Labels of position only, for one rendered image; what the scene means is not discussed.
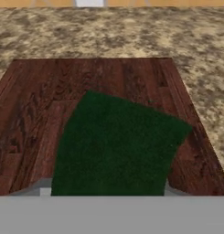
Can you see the white block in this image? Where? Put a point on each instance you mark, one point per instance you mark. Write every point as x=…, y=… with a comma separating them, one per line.
x=89, y=2

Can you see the dark green sponge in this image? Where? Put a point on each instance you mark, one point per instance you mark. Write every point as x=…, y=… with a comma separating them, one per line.
x=116, y=143

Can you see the dark wooden cutting board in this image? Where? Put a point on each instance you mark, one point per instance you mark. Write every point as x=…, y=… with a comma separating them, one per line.
x=34, y=115

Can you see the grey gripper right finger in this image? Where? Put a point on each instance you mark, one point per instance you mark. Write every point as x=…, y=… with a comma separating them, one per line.
x=172, y=191

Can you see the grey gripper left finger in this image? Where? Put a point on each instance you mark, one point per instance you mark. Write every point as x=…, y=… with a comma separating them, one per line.
x=40, y=187

